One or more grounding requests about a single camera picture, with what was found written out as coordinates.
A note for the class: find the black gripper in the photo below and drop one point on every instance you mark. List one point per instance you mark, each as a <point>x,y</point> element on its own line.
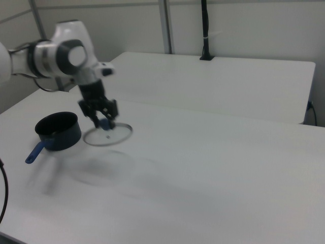
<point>95,97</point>

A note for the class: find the glass lid with blue knob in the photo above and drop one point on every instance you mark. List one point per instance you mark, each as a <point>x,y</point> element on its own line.
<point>104,123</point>

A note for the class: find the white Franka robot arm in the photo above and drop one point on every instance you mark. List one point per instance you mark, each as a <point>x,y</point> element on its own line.
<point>68,54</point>

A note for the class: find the dark blue saucepan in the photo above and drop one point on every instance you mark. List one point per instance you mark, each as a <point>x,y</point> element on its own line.
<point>64,138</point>

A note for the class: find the black pole with clamp base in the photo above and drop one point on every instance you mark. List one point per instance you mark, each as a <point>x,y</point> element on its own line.
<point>205,25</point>

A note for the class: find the grey vertical wall post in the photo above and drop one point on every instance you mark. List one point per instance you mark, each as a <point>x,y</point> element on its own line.
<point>166,25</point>

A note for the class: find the grey slanted wall post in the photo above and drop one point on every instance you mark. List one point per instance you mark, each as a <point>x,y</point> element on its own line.
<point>38,17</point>

